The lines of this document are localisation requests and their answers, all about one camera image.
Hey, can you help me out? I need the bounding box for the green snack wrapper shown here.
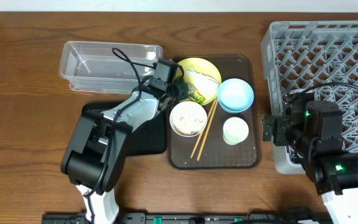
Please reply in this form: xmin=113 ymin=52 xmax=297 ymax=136
xmin=188 ymin=88 xmax=206 ymax=105

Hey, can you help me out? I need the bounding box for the pale green cup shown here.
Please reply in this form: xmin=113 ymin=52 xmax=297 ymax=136
xmin=223 ymin=117 xmax=249 ymax=145

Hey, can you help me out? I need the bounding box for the pink bowl with rice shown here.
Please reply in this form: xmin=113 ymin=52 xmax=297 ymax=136
xmin=169 ymin=101 xmax=207 ymax=137

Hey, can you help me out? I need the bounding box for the light blue bowl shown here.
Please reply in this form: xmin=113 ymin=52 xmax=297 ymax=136
xmin=217 ymin=78 xmax=254 ymax=113

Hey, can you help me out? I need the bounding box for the wooden chopstick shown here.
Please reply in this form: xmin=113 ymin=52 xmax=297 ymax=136
xmin=190 ymin=98 xmax=217 ymax=158
xmin=196 ymin=98 xmax=218 ymax=161

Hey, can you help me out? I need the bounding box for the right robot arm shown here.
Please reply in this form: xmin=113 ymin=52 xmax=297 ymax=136
xmin=262 ymin=93 xmax=358 ymax=223

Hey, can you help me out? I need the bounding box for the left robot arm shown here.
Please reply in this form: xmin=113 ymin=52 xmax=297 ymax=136
xmin=60 ymin=78 xmax=188 ymax=223

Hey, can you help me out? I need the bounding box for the black waste tray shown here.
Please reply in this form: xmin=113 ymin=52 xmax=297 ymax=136
xmin=81 ymin=101 xmax=167 ymax=156

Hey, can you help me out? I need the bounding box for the clear plastic waste bin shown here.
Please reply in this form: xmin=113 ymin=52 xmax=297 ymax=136
xmin=59 ymin=41 xmax=163 ymax=94

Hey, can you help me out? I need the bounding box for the grey dishwasher rack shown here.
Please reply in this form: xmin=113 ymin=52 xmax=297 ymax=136
xmin=260 ymin=20 xmax=358 ymax=175

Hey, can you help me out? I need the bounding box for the yellow plate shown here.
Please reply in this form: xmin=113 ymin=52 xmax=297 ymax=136
xmin=176 ymin=57 xmax=222 ymax=105

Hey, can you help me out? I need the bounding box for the brown plastic serving tray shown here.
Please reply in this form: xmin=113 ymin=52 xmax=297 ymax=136
xmin=167 ymin=55 xmax=262 ymax=170

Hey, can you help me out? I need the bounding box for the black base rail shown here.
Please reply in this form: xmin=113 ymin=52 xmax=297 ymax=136
xmin=41 ymin=213 xmax=331 ymax=224

